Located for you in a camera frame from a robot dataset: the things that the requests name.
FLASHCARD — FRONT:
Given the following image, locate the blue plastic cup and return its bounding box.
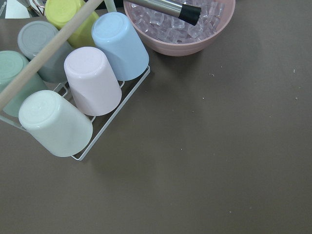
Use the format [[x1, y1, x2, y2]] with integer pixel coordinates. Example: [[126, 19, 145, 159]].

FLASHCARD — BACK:
[[92, 12, 149, 81]]

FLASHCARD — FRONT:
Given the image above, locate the pink bowl of ice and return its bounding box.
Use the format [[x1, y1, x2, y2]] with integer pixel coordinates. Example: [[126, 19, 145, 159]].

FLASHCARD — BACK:
[[124, 0, 236, 57]]

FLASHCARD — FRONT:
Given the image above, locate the steel muddler black tip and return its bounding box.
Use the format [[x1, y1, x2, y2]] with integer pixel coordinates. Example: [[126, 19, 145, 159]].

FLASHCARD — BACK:
[[129, 0, 201, 25]]

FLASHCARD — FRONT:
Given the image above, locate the white plastic cup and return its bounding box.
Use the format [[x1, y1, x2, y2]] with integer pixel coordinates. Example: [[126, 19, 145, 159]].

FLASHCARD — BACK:
[[19, 90, 93, 157]]

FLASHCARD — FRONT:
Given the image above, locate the white wire cup rack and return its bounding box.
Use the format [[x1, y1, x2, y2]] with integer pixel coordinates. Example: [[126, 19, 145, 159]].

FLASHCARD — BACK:
[[0, 0, 151, 161]]

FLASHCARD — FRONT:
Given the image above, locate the yellow plastic cup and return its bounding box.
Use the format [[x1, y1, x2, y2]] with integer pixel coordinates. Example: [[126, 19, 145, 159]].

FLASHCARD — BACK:
[[44, 0, 100, 49]]

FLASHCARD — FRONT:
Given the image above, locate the pink plastic cup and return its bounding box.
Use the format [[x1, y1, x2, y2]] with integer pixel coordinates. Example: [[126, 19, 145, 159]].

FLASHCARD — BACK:
[[64, 47, 122, 116]]

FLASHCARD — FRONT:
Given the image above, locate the mint green plastic cup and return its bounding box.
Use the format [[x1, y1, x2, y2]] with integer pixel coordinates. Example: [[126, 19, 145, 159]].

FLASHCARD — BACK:
[[0, 50, 47, 118]]

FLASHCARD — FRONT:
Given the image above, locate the grey plastic cup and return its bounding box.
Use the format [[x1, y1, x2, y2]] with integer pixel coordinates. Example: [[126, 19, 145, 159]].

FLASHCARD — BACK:
[[18, 20, 74, 83]]

